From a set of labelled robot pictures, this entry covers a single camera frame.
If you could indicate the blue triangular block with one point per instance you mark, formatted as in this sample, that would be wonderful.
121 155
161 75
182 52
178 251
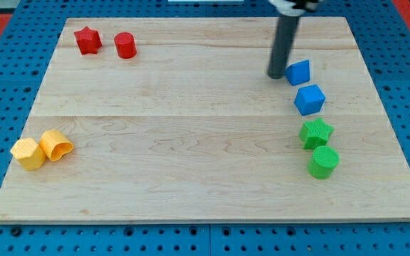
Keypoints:
298 73

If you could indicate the yellow hexagon block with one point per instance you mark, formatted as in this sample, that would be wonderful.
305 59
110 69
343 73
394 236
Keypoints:
28 153

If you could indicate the wooden board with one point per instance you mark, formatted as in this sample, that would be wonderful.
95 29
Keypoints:
192 130

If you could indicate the red cylinder block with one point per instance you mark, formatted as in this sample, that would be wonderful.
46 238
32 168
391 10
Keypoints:
125 45

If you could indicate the green star block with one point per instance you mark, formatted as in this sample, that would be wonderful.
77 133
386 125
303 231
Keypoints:
315 133

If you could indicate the red star block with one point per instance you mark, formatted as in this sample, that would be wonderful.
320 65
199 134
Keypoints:
88 40

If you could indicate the blue cube block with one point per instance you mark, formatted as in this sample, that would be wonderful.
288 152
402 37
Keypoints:
309 99

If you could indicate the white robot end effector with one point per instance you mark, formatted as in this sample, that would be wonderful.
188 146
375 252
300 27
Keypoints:
295 7

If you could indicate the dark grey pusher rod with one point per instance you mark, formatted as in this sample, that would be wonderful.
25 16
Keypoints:
282 45

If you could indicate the green cylinder block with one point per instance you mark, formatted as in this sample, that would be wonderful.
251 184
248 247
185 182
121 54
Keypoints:
323 162

